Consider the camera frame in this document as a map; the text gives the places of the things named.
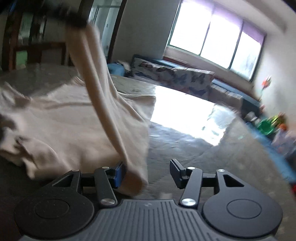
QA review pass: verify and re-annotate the cream sweatshirt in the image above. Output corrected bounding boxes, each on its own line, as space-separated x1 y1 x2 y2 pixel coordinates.
1 25 156 196

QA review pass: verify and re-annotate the quilted grey star table cover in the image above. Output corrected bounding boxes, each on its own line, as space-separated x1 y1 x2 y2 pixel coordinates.
0 62 296 241

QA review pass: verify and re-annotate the beige cushion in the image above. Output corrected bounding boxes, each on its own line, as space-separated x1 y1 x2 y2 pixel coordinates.
208 84 243 110

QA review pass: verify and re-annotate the green plastic basin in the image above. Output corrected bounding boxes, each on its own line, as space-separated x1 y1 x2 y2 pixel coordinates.
256 118 275 137

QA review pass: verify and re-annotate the blue bench mattress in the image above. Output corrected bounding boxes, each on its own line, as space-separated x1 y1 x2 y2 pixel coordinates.
246 122 295 184

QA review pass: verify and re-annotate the long butterfly print cushion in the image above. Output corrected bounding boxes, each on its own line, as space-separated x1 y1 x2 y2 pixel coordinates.
132 57 214 99

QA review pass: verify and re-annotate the clear plastic storage box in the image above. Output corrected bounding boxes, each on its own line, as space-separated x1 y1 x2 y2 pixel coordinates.
271 129 295 158

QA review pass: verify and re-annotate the teddy bear plush toy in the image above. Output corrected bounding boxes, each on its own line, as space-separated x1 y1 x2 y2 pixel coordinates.
271 113 287 127

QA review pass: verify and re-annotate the colourful pinwheel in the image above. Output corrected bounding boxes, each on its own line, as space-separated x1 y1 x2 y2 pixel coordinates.
259 76 271 101

